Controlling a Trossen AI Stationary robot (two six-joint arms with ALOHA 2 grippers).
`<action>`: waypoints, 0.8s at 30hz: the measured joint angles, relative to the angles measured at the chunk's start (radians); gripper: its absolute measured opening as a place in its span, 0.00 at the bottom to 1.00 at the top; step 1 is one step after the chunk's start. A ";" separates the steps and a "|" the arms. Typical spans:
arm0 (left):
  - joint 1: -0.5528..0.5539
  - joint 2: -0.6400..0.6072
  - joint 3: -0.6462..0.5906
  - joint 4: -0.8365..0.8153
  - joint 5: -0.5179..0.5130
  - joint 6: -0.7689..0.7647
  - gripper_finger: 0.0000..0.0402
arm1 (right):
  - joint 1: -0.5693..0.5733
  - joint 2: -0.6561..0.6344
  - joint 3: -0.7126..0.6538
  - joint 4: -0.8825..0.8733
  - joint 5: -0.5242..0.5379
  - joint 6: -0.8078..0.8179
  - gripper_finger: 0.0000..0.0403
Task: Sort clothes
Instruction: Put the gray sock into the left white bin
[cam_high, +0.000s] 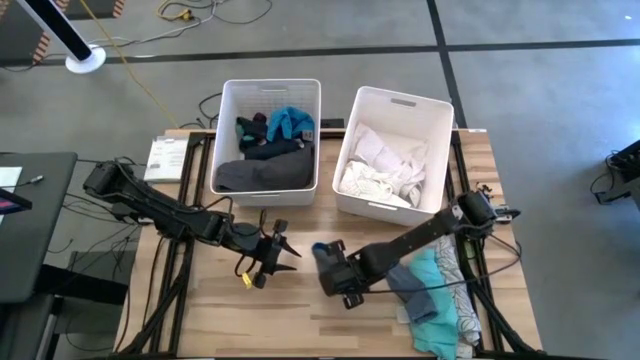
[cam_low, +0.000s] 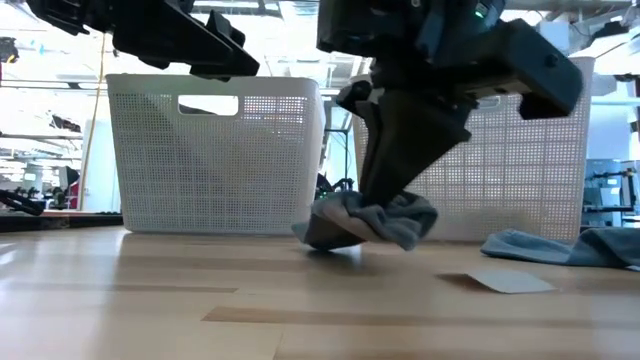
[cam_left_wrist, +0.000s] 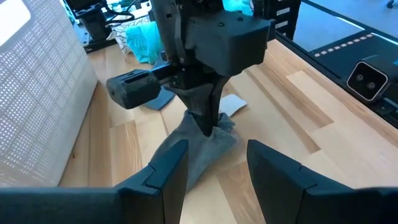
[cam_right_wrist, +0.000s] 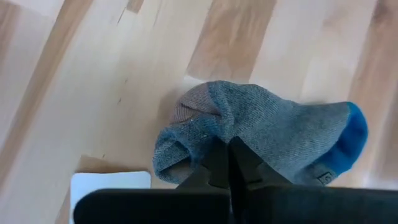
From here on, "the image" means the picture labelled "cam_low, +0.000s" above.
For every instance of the black light stand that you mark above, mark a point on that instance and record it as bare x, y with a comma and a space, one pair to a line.
346, 160

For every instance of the cluttered workstation desk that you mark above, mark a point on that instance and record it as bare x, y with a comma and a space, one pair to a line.
610, 195

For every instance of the white perforated plastic basket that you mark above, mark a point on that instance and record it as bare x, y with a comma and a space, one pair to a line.
525, 175
215, 175

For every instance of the white paper card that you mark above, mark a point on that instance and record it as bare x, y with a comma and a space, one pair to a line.
510, 282

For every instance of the white cabinet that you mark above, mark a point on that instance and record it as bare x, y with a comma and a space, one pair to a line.
102, 170

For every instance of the grey ceiling air unit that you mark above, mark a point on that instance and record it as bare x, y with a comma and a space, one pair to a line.
560, 30

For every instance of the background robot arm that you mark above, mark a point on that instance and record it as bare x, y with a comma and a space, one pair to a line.
347, 184

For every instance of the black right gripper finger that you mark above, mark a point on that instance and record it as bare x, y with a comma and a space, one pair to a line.
400, 150
355, 95

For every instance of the black ceiling fixture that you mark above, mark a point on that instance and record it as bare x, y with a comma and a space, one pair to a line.
9, 50

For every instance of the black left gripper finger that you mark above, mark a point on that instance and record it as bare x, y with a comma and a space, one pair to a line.
225, 27
175, 45

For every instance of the heathered blue-grey cloth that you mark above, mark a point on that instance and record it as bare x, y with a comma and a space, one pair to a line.
540, 247

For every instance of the grey sock with beige toe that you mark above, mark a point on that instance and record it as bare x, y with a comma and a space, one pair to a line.
400, 222

